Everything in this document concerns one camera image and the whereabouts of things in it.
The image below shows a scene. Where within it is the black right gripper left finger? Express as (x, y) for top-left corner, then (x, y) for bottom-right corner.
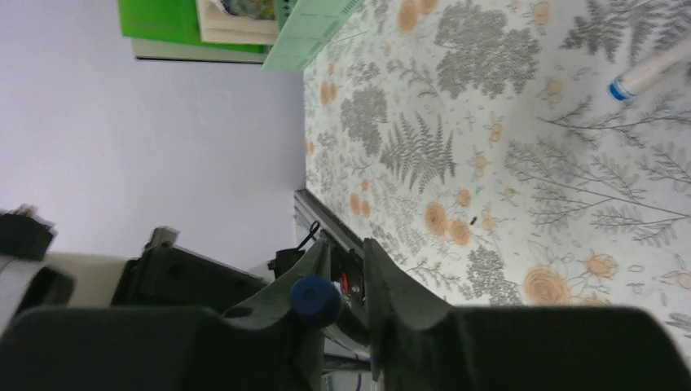
(1, 239), (330, 390)

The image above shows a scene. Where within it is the dark blue whiteboard marker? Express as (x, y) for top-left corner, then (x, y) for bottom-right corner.
(289, 275), (342, 328)

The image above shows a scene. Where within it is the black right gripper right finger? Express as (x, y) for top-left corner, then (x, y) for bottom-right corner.
(363, 239), (690, 390)

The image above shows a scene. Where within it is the green plastic file organizer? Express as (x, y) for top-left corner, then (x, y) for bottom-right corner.
(262, 0), (363, 72)

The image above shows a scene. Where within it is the white sketch pad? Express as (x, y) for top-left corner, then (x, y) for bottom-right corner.
(130, 38), (267, 64)

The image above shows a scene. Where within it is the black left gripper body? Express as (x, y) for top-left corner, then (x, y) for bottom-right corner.
(1, 205), (266, 324)

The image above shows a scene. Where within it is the green plastic folder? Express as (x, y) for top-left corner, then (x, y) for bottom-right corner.
(117, 0), (268, 54)

